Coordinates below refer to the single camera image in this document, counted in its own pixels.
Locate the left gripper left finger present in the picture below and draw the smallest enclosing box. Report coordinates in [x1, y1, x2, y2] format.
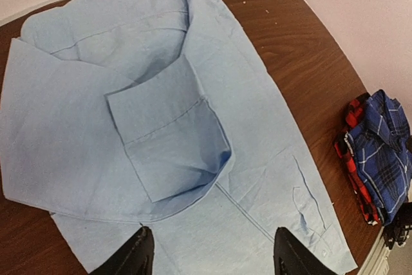
[90, 226, 155, 275]

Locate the red black folded shirt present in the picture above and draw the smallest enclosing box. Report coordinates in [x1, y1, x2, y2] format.
[333, 93, 382, 227]

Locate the blue plaid folded shirt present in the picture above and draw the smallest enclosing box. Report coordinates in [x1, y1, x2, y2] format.
[335, 90, 411, 225]

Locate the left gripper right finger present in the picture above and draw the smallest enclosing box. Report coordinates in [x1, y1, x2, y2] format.
[273, 227, 336, 275]

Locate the light blue long sleeve shirt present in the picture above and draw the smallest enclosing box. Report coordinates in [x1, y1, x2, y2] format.
[1, 0, 356, 274]

